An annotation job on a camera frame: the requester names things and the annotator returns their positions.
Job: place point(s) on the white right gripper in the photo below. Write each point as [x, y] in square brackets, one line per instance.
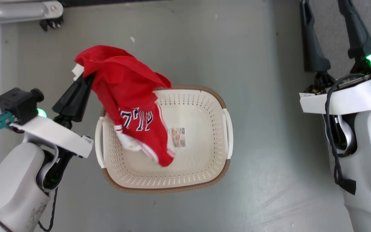
[349, 98]

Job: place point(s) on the cream perforated laundry basket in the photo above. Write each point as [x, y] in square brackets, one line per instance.
[201, 129]

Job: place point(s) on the small black caster wheel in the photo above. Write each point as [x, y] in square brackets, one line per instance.
[52, 24]

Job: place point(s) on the paper label sticker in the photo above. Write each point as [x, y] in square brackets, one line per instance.
[178, 138]

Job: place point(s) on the red jersey with lettering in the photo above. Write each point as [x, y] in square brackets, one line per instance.
[124, 83]

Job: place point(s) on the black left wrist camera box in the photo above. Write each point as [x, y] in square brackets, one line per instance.
[18, 103]

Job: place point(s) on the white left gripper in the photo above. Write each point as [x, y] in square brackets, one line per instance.
[56, 137]

